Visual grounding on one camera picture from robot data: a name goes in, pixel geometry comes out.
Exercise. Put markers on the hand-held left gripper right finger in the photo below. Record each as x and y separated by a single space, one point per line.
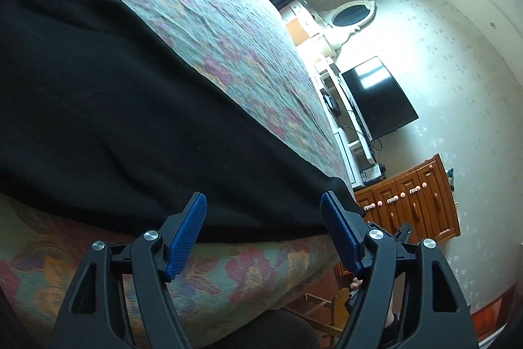
341 236

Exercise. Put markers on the small black device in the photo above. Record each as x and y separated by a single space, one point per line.
330 100

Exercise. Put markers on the wooden chair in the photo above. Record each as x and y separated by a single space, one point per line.
320 306

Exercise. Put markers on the floral bedspread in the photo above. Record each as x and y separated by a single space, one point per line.
204 5

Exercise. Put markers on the black pants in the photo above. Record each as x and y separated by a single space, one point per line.
122 107

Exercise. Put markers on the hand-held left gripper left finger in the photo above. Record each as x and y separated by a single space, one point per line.
186 236

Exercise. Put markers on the black television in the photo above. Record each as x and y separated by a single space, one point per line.
380 99

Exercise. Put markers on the white television stand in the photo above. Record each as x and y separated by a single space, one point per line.
347 152

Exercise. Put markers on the wooden dresser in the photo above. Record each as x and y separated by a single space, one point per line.
421 206

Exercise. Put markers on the white vanity with oval mirror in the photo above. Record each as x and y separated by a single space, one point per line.
347 17

